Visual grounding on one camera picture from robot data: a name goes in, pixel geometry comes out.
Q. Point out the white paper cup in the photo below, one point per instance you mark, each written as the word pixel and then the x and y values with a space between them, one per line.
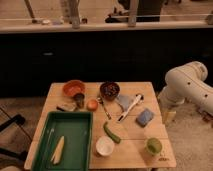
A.
pixel 105 146

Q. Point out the white handled brush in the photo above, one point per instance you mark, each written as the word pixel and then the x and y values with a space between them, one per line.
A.
pixel 135 101

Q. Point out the blue sponge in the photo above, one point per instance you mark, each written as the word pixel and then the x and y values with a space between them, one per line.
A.
pixel 144 117

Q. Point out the green plastic tray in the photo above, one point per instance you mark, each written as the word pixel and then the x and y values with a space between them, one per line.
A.
pixel 76 127

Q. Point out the dark small cup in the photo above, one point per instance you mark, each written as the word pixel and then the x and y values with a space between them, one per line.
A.
pixel 79 99

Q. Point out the orange fruit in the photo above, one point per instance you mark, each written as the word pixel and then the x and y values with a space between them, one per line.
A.
pixel 92 105

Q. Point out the small beige object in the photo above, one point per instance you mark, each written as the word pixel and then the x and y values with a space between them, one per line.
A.
pixel 67 107

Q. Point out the black chair base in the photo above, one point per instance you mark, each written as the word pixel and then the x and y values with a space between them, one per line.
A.
pixel 11 129

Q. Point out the green cup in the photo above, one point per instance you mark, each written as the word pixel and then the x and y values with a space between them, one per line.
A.
pixel 153 146

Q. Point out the orange bowl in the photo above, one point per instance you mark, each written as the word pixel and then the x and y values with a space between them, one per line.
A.
pixel 73 87

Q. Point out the metal spoon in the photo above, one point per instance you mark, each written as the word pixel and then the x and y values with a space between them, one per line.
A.
pixel 100 100

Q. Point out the dark brown bowl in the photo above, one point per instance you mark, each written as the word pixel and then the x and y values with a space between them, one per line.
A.
pixel 109 90

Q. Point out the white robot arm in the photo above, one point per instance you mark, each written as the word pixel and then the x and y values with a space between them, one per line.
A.
pixel 186 82

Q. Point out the green cucumber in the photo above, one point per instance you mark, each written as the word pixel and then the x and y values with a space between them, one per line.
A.
pixel 113 136

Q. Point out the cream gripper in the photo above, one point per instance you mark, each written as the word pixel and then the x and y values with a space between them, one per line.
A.
pixel 168 114

